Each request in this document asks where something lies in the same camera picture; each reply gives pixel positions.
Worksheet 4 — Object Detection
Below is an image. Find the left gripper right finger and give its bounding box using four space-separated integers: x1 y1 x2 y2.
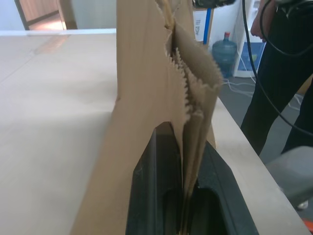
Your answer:
187 140 260 235

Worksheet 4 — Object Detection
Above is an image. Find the brown wooden door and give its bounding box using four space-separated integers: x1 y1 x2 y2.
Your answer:
14 0 78 31

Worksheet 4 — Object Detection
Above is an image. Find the white floor cable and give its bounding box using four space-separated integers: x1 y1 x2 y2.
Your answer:
222 77 258 98

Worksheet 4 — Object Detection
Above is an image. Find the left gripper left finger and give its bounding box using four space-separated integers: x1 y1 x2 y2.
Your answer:
125 122 184 235

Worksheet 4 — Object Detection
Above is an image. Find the blue water jug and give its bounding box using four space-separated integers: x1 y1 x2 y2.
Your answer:
211 31 238 79

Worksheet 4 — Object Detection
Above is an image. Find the brown paper bag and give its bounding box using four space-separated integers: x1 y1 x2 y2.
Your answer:
69 0 224 235

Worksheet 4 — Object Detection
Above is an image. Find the bystander bare hand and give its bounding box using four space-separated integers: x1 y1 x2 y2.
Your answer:
250 9 266 44

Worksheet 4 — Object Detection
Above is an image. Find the white blue water dispenser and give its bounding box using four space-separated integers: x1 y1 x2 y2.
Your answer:
232 0 266 79

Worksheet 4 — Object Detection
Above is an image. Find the white box with blue tape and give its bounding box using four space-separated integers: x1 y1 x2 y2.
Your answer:
191 5 215 46

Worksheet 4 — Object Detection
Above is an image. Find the person in black clothes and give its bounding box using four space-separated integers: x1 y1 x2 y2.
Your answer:
240 0 313 157

